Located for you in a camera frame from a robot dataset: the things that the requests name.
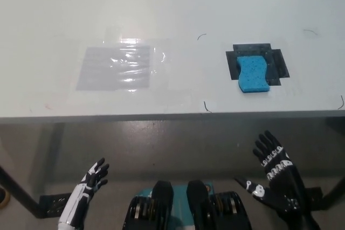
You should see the blue wavy sponge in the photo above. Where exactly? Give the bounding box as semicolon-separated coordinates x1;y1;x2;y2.
236;55;271;94

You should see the clear plastic film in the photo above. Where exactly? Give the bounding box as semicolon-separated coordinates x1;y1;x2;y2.
102;26;168;92

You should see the black teal robot body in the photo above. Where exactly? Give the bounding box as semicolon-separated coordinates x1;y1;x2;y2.
121;180;253;230

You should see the black table leg with foot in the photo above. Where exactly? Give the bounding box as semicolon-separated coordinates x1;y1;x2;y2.
304;169;345;212
0;164;74;219

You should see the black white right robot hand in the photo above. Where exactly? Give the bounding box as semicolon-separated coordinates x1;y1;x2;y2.
233;130;314;216

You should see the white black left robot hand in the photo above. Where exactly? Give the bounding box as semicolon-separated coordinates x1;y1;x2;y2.
58;157;110;228

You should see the black tape marked patch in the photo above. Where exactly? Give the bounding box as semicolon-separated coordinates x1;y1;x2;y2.
225;43;291;87

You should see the brown round object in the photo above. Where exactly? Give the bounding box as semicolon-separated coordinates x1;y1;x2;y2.
0;185;11;210

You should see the clear plastic sheet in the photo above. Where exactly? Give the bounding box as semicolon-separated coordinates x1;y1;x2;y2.
75;45;151;91

